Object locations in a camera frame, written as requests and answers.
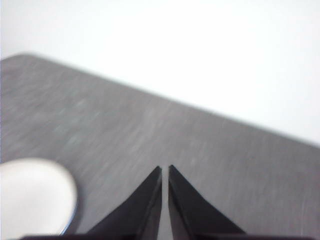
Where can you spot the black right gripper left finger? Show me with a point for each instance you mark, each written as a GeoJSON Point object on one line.
{"type": "Point", "coordinates": [140, 212]}

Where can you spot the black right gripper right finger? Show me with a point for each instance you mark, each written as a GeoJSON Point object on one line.
{"type": "Point", "coordinates": [190, 212]}

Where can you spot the white round plate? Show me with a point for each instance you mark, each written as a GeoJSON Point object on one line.
{"type": "Point", "coordinates": [35, 195]}

